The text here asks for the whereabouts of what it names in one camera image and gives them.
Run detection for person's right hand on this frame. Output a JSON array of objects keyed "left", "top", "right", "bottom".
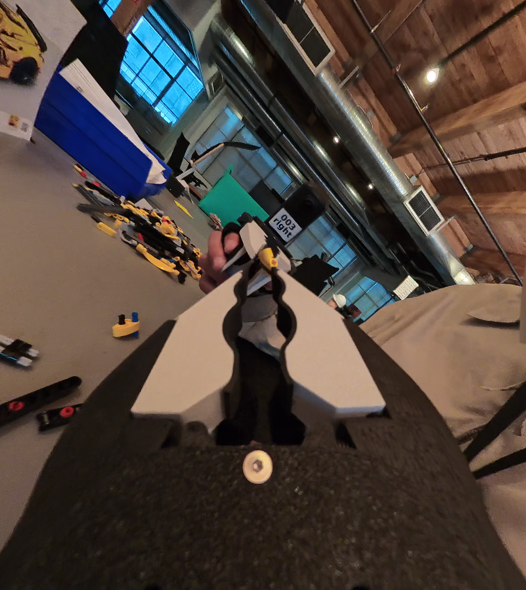
[{"left": 198, "top": 228, "right": 245, "bottom": 296}]

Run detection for white paper sheets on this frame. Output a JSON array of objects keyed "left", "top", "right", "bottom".
[{"left": 58, "top": 57, "right": 168, "bottom": 185}]

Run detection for grey desk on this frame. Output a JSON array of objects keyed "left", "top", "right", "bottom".
[{"left": 0, "top": 122, "right": 227, "bottom": 581}]

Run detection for pile of yellow black bricks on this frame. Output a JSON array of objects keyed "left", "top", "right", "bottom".
[{"left": 73, "top": 163, "right": 205, "bottom": 284}]

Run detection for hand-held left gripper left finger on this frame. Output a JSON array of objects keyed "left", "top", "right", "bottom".
[{"left": 130, "top": 269, "right": 255, "bottom": 445}]

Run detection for person's beige jacket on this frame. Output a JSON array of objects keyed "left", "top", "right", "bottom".
[{"left": 360, "top": 283, "right": 526, "bottom": 590}]

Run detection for black box green light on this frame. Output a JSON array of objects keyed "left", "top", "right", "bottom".
[{"left": 165, "top": 174, "right": 189, "bottom": 200}]

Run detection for large paned window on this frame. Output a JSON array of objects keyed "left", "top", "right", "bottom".
[{"left": 99, "top": 0, "right": 205, "bottom": 125}]

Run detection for instruction booklet car picture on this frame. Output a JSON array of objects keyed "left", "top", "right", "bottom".
[{"left": 0, "top": 0, "right": 88, "bottom": 141}]

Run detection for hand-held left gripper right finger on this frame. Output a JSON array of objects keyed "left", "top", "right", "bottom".
[{"left": 263, "top": 269, "right": 387, "bottom": 445}]

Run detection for blue plastic bin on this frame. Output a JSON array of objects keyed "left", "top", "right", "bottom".
[{"left": 34, "top": 69, "right": 173, "bottom": 198}]

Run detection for small yellow brick with pins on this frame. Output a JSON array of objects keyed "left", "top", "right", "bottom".
[{"left": 112, "top": 312, "right": 141, "bottom": 339}]

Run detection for black connector white axles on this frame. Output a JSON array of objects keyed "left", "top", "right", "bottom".
[{"left": 0, "top": 334, "right": 40, "bottom": 368}]

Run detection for black beam with red pins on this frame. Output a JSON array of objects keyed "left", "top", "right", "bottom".
[{"left": 0, "top": 376, "right": 82, "bottom": 442}]

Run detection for white vent grille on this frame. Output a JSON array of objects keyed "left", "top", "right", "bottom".
[
  {"left": 403, "top": 186, "right": 446, "bottom": 237},
  {"left": 281, "top": 0, "right": 336, "bottom": 71}
]

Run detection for green folded board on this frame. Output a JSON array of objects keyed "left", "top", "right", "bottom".
[{"left": 198, "top": 166, "right": 270, "bottom": 227}]

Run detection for black standing panel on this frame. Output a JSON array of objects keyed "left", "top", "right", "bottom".
[{"left": 60, "top": 0, "right": 128, "bottom": 100}]

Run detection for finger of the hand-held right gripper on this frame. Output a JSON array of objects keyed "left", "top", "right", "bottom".
[
  {"left": 238, "top": 217, "right": 274, "bottom": 262},
  {"left": 246, "top": 246, "right": 297, "bottom": 296}
]

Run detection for silver air duct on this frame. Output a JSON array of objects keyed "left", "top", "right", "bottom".
[{"left": 217, "top": 18, "right": 476, "bottom": 286}]

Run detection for small black frame red centre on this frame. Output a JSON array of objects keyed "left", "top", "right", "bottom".
[{"left": 37, "top": 402, "right": 82, "bottom": 432}]

